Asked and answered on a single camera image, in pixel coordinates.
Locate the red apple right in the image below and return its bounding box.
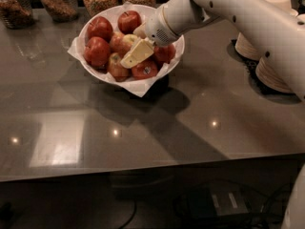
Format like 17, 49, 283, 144
152, 44, 175, 64

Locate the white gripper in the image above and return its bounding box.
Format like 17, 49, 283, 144
120, 0, 205, 69

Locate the paper plate stack front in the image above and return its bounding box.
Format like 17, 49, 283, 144
255, 57, 293, 94

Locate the black cable left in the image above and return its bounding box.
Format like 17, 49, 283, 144
117, 198, 138, 229

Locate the white bowl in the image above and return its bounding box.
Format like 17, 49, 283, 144
77, 4, 186, 84

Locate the red yellow apple front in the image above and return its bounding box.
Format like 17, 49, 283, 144
107, 52, 130, 82

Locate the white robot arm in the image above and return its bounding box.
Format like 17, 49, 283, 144
121, 0, 305, 99

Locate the glass jar far left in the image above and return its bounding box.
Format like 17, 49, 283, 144
0, 0, 34, 29

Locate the paper bowl stack back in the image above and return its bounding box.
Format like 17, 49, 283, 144
235, 0, 298, 61

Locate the black rubber mat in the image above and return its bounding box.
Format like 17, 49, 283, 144
236, 52, 273, 95

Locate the glass jar with label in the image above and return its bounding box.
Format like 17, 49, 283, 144
40, 0, 78, 22

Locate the yellow green apple centre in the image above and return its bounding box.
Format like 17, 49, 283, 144
121, 34, 138, 54

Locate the black power box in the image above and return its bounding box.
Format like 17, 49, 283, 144
186, 185, 251, 219

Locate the red apple back middle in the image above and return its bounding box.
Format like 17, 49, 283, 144
117, 10, 142, 34

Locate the red apple back left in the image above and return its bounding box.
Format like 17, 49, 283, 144
87, 16, 113, 42

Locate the reddish apple under centre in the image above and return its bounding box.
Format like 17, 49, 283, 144
109, 31, 124, 54

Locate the white paper liner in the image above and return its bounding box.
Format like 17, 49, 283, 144
67, 2, 185, 98

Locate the red apple with sticker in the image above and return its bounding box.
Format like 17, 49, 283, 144
132, 59, 158, 80

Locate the black cables right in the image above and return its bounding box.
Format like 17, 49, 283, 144
173, 178, 295, 229

